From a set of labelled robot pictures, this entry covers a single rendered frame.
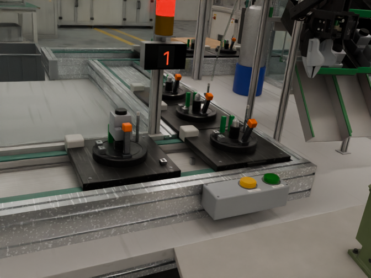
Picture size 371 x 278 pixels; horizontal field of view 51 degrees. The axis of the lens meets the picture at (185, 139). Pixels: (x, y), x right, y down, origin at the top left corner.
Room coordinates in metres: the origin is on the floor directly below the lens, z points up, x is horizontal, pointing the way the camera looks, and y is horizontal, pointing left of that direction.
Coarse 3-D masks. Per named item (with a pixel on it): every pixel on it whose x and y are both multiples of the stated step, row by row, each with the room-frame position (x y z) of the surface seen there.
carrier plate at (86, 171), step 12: (84, 144) 0.96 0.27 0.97; (144, 144) 1.00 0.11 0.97; (156, 144) 1.01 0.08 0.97; (72, 156) 0.88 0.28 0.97; (84, 156) 0.89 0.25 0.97; (156, 156) 0.93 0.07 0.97; (84, 168) 0.82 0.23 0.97; (96, 168) 0.83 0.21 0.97; (108, 168) 0.83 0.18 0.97; (120, 168) 0.84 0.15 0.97; (132, 168) 0.85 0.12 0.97; (144, 168) 0.85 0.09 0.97; (156, 168) 0.86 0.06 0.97; (168, 168) 0.86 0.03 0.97; (84, 180) 0.77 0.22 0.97; (96, 180) 0.77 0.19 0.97; (108, 180) 0.78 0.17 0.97; (120, 180) 0.79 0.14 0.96; (132, 180) 0.80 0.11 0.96; (144, 180) 0.82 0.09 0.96; (156, 180) 0.83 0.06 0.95
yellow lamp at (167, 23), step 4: (156, 16) 1.07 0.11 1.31; (160, 16) 1.06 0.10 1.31; (164, 16) 1.07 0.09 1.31; (156, 20) 1.07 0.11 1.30; (160, 20) 1.06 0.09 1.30; (164, 20) 1.06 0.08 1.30; (168, 20) 1.06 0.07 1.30; (172, 20) 1.07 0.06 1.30; (156, 24) 1.07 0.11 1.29; (160, 24) 1.06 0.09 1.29; (164, 24) 1.06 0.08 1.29; (168, 24) 1.07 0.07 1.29; (172, 24) 1.08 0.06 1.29; (156, 28) 1.07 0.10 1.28; (160, 28) 1.06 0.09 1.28; (164, 28) 1.06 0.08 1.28; (168, 28) 1.07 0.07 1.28; (172, 28) 1.08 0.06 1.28; (156, 32) 1.07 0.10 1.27; (160, 32) 1.06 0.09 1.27; (164, 32) 1.06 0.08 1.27; (168, 32) 1.07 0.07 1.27; (172, 32) 1.08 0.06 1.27
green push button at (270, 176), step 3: (264, 174) 0.88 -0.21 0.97; (267, 174) 0.88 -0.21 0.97; (270, 174) 0.88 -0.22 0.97; (273, 174) 0.88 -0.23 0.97; (264, 177) 0.87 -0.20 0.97; (267, 177) 0.86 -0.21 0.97; (270, 177) 0.87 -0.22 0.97; (273, 177) 0.87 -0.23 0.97; (276, 177) 0.87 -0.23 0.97; (264, 180) 0.86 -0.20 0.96; (267, 180) 0.85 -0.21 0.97; (270, 180) 0.85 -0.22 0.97; (273, 180) 0.85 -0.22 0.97; (276, 180) 0.85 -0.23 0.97; (270, 183) 0.85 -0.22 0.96; (273, 183) 0.85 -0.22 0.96; (276, 183) 0.85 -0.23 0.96
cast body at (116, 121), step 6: (120, 108) 0.92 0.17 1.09; (114, 114) 0.90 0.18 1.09; (120, 114) 0.90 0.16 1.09; (126, 114) 0.91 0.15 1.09; (114, 120) 0.89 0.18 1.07; (120, 120) 0.89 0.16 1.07; (126, 120) 0.90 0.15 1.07; (114, 126) 0.89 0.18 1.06; (120, 126) 0.89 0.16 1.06; (114, 132) 0.88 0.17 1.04; (120, 132) 0.88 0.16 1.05; (114, 138) 0.88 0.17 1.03; (120, 138) 0.88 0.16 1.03
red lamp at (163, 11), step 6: (156, 0) 1.08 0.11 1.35; (162, 0) 1.06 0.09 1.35; (168, 0) 1.06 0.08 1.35; (174, 0) 1.08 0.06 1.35; (156, 6) 1.08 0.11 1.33; (162, 6) 1.06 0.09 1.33; (168, 6) 1.06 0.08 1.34; (174, 6) 1.08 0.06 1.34; (156, 12) 1.07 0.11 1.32; (162, 12) 1.06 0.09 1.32; (168, 12) 1.06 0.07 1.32
